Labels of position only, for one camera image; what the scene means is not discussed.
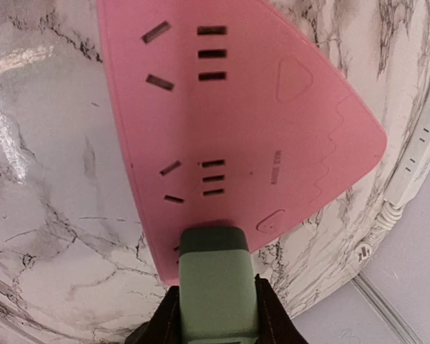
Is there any green plug adapter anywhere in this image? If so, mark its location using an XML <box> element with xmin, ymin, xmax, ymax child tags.
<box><xmin>178</xmin><ymin>226</ymin><xmax>259</xmax><ymax>343</ymax></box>

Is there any long white colourful power strip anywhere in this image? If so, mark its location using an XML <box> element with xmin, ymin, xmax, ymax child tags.
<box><xmin>354</xmin><ymin>86</ymin><xmax>430</xmax><ymax>262</ymax></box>

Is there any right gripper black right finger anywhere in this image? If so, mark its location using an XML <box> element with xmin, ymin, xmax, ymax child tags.
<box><xmin>255</xmin><ymin>274</ymin><xmax>308</xmax><ymax>344</ymax></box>

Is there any pink triangular power socket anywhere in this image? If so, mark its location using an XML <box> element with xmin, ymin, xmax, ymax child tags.
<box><xmin>96</xmin><ymin>1</ymin><xmax>387</xmax><ymax>285</ymax></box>

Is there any right aluminium frame post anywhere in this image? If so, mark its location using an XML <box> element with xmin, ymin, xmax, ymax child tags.
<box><xmin>352</xmin><ymin>273</ymin><xmax>424</xmax><ymax>344</ymax></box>

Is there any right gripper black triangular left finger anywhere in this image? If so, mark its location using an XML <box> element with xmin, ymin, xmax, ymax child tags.
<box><xmin>125</xmin><ymin>286</ymin><xmax>181</xmax><ymax>344</ymax></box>

